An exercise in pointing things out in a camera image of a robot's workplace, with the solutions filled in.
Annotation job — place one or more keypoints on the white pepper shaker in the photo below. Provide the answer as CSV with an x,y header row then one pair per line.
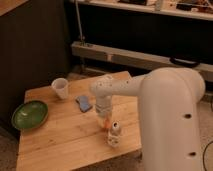
x,y
114,134

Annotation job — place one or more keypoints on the wooden table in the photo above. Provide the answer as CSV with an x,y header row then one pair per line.
x,y
71,139

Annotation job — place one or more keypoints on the metal pole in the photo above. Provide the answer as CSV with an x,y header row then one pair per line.
x,y
79,22

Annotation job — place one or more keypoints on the green bowl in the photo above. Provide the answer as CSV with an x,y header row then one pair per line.
x,y
29,115

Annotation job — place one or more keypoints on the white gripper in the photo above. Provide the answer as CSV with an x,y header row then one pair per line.
x,y
103,108

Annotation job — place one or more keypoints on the white paper cup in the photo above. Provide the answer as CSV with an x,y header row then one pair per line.
x,y
60,87

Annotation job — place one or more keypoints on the metal shelf rail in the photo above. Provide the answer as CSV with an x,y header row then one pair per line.
x,y
120,56

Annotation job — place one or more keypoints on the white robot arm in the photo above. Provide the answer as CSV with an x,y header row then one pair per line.
x,y
168,119

